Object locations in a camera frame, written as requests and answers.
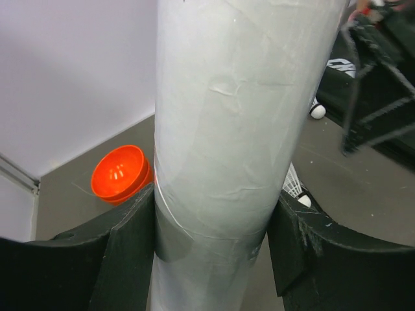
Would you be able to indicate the white shuttlecock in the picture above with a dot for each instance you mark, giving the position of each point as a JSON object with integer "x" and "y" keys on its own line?
{"x": 317, "y": 110}
{"x": 294, "y": 188}

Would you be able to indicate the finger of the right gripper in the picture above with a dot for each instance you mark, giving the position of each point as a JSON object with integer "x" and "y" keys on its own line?
{"x": 382, "y": 93}

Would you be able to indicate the white shuttlecock tube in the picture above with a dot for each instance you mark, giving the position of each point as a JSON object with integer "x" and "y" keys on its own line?
{"x": 235, "y": 81}

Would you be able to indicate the orange bowl stack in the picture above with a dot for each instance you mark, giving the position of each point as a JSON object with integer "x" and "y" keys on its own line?
{"x": 120, "y": 174}

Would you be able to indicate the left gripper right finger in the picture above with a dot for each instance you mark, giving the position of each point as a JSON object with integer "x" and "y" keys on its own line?
{"x": 319, "y": 264}

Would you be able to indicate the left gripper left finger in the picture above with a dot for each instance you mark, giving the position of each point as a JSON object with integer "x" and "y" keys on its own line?
{"x": 103, "y": 264}

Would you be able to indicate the black racket bag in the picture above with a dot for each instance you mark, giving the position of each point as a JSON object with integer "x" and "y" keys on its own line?
{"x": 334, "y": 93}

